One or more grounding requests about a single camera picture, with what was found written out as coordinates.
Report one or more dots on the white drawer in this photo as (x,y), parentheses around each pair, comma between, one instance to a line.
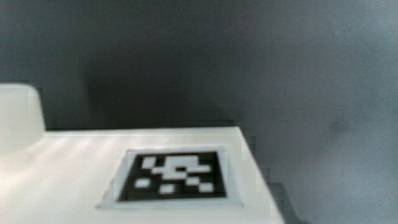
(154,176)

